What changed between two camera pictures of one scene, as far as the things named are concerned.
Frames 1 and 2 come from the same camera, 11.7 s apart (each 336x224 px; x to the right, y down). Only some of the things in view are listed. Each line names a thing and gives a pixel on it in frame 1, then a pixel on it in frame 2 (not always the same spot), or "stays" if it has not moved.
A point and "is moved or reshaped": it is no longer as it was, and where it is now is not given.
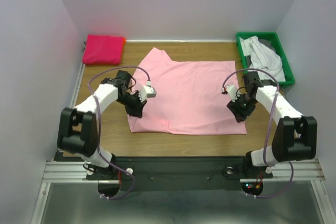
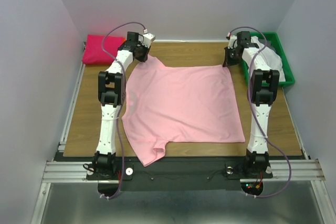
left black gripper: (137, 110) -> (144, 56)
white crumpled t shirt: (262, 56) stays
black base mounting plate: (223, 173) stays
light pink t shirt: (189, 98) is moved or reshaped
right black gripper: (239, 114) -> (227, 61)
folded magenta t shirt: (103, 50) stays
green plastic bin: (277, 46) stays
